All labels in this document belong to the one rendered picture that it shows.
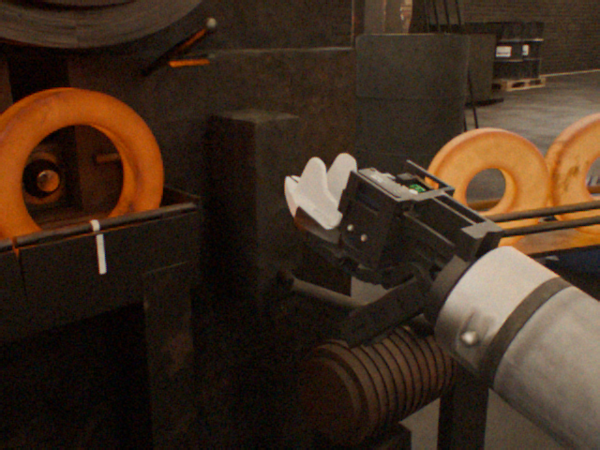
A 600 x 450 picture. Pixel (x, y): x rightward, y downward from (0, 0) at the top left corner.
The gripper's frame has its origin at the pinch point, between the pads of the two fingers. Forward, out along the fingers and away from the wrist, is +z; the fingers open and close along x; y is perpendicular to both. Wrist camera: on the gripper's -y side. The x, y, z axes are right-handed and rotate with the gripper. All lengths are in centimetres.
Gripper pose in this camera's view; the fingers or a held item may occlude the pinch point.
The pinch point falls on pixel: (295, 192)
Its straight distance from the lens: 60.6
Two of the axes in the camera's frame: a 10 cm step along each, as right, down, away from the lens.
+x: -7.5, 1.7, -6.4
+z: -6.2, -5.0, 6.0
